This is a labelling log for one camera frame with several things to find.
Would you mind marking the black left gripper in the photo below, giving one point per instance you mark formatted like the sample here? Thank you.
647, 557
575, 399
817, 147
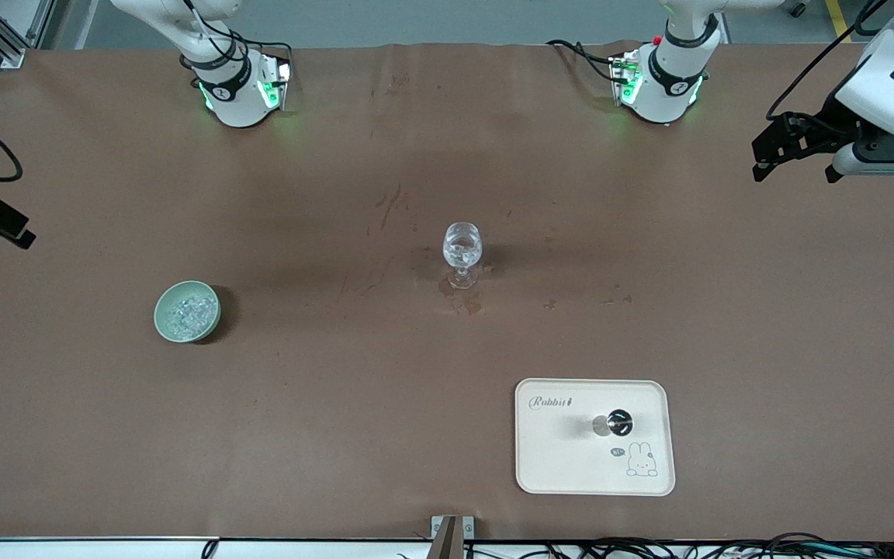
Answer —
826, 124

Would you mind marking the small shiny steel cup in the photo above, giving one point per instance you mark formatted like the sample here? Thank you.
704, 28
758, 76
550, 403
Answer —
619, 423

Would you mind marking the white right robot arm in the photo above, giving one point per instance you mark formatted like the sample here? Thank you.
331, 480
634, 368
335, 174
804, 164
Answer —
237, 85

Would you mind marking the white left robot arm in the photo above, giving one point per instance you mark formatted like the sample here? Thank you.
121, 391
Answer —
672, 78

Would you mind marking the pile of clear ice cubes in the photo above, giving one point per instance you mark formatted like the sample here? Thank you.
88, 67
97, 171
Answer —
187, 314

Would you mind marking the clear stemmed wine glass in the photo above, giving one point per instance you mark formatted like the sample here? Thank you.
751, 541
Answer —
462, 248

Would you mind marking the pale green ceramic bowl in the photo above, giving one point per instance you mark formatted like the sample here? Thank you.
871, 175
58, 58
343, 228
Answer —
214, 326

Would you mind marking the brown table cover mat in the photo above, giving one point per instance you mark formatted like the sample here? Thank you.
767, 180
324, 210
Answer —
338, 427

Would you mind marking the cream rabbit print tray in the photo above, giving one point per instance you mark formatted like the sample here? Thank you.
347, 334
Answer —
563, 458

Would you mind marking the grey aluminium table bracket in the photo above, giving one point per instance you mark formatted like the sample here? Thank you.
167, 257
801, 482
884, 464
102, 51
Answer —
466, 528

